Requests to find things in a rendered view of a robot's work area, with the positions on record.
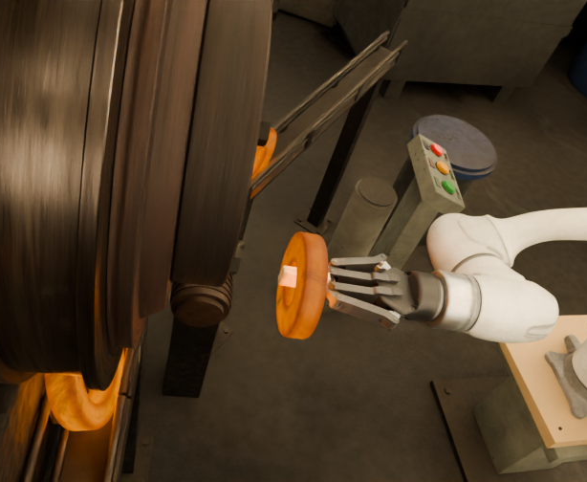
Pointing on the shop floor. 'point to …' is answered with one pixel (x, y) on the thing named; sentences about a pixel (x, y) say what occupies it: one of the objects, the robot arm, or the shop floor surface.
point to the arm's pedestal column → (495, 433)
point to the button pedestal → (418, 205)
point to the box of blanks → (461, 39)
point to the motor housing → (194, 334)
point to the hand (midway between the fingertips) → (304, 278)
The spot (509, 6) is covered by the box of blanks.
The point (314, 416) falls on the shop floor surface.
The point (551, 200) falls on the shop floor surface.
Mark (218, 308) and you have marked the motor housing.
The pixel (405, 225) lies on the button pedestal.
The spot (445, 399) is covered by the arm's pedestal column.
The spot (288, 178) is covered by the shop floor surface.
